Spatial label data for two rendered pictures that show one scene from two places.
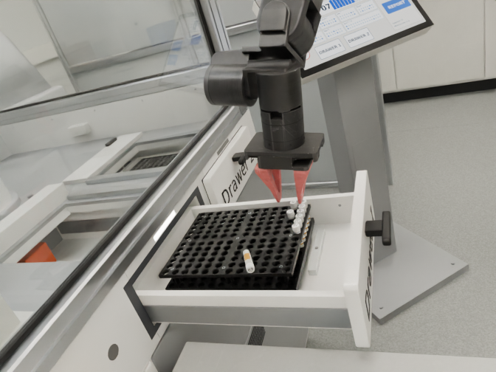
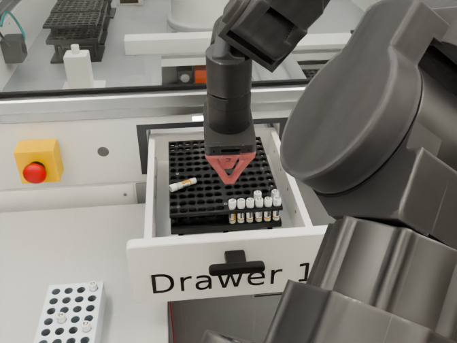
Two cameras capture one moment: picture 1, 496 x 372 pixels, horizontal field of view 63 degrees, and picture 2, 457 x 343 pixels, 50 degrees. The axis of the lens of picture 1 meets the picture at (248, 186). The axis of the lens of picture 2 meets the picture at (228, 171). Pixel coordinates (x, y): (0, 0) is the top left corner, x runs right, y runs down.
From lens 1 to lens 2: 0.62 m
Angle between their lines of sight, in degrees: 51
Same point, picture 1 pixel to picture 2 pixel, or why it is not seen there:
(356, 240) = (191, 240)
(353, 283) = (130, 245)
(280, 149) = (207, 121)
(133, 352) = (120, 166)
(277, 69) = (213, 52)
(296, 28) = (237, 27)
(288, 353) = not seen: hidden behind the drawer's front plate
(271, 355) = not seen: hidden behind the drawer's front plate
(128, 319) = (128, 145)
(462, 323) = not seen: outside the picture
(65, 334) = (71, 112)
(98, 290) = (112, 109)
